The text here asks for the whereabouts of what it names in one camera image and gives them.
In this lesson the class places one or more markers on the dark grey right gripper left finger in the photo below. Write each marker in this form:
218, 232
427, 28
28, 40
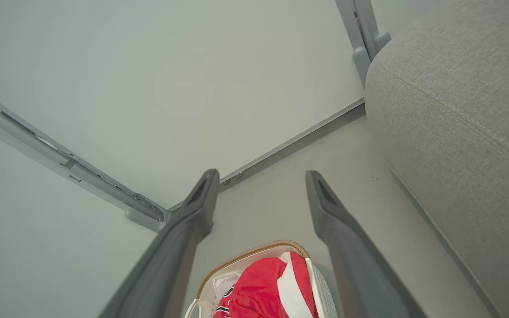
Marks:
170, 256

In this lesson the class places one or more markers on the grey partition foot right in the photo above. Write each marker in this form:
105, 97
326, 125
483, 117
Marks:
360, 26

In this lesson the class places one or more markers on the grey partition base rail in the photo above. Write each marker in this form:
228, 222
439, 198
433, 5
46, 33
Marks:
281, 152

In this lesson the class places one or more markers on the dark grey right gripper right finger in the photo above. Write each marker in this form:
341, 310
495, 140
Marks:
351, 256

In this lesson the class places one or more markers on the white laundry basket brown rim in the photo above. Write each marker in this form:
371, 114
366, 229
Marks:
325, 289

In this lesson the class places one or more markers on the grey partition foot bracket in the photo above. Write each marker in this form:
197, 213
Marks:
142, 219

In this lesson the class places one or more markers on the red jersey with white trim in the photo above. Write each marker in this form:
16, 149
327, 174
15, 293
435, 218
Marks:
259, 287

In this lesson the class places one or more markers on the grey fabric sofa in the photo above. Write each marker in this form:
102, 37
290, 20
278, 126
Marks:
457, 132

